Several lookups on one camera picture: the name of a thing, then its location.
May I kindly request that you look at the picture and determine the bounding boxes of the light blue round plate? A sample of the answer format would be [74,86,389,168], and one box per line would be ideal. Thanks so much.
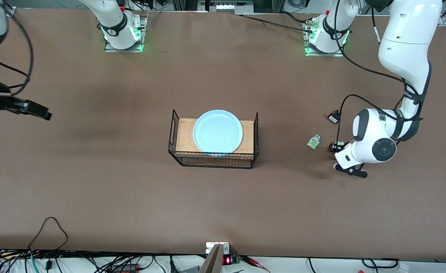
[192,110,244,155]

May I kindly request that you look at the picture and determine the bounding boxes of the red clip test leads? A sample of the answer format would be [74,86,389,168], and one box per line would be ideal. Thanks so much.
[242,256,271,273]

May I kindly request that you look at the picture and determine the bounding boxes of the light wooden board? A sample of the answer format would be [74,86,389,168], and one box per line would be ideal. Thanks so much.
[176,118,255,168]

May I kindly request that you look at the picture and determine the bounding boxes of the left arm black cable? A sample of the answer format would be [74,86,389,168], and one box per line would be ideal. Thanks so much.
[333,0,426,149]

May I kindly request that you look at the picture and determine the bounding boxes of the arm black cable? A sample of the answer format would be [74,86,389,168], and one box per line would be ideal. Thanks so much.
[0,0,34,97]
[333,0,426,149]

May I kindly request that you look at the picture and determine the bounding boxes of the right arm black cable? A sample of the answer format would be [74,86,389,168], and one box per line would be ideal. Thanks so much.
[0,0,34,97]

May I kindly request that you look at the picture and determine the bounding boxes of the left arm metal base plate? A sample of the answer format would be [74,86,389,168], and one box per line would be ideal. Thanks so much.
[303,19,345,57]

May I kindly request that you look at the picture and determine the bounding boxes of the looped thin black cable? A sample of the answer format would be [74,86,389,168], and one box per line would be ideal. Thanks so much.
[28,217,68,253]

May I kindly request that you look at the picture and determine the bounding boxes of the coiled black cable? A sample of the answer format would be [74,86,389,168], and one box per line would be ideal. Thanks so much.
[361,258,400,270]

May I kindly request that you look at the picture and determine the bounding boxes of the black wire mesh basket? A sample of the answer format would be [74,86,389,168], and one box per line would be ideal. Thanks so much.
[169,109,259,169]

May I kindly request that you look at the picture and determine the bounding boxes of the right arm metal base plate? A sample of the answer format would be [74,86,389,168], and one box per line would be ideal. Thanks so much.
[104,16,148,53]

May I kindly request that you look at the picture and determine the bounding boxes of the long black table cable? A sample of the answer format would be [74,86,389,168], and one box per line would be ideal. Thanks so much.
[238,11,314,33]

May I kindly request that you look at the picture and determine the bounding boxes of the small metal camera bracket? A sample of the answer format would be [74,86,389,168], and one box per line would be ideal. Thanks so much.
[206,242,230,254]

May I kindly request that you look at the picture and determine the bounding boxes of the grey camera support beam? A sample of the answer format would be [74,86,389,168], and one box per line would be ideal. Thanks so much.
[199,244,223,273]

